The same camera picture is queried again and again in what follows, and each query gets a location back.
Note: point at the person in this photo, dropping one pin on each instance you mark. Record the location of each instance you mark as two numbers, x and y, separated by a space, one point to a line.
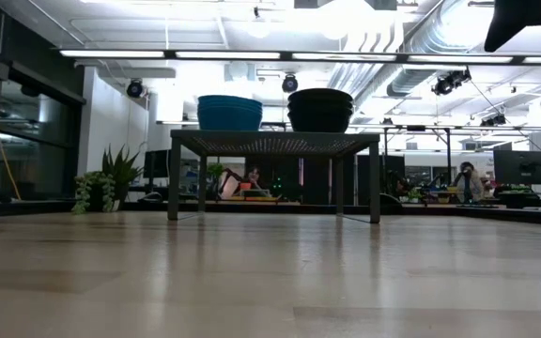
253 177
470 183

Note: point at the black ceiling spotlight cluster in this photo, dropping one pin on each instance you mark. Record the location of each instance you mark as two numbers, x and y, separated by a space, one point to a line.
451 81
493 119

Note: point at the grey perforated metal shelf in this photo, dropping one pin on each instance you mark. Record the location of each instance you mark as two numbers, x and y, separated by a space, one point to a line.
275 141

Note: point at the small black monitor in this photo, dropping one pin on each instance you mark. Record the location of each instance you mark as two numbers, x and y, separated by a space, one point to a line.
156 164

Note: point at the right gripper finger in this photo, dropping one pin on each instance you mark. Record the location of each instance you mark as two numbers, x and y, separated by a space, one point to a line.
519 11

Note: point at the large black monitor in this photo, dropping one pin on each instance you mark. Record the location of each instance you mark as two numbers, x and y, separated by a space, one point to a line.
523 166

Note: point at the overhead LED light bar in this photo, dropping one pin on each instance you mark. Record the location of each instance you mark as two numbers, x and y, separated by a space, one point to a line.
228 55

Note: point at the dark cabinet with green lights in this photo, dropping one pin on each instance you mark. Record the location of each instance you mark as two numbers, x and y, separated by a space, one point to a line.
317 178

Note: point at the green potted plant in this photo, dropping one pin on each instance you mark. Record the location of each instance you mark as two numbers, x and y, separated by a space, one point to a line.
120 176

